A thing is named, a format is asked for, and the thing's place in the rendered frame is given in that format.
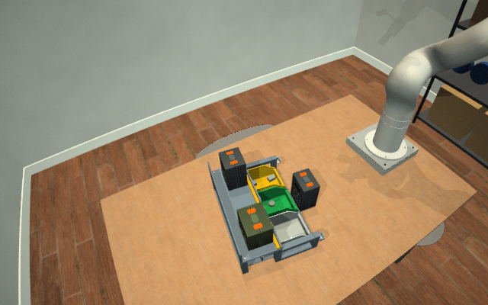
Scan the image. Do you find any olive green case with orange latches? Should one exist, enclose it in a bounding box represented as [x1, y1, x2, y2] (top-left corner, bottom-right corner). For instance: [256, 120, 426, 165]
[237, 202, 274, 251]

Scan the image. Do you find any yellow flat bar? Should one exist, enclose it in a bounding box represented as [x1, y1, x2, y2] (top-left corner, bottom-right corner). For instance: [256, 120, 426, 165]
[247, 176, 280, 249]

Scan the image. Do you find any grey open bin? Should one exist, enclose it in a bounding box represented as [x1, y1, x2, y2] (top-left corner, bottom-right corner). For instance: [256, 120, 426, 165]
[270, 211, 310, 244]

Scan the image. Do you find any yellow bin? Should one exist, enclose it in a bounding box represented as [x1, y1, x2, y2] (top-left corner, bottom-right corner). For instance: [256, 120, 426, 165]
[248, 165, 286, 192]

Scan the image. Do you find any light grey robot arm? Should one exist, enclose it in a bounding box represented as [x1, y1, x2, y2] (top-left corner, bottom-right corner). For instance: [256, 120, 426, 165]
[364, 18, 488, 161]

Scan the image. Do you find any grey metal shelf rack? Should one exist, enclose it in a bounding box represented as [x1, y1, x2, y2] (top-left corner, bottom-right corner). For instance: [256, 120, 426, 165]
[207, 156, 325, 274]

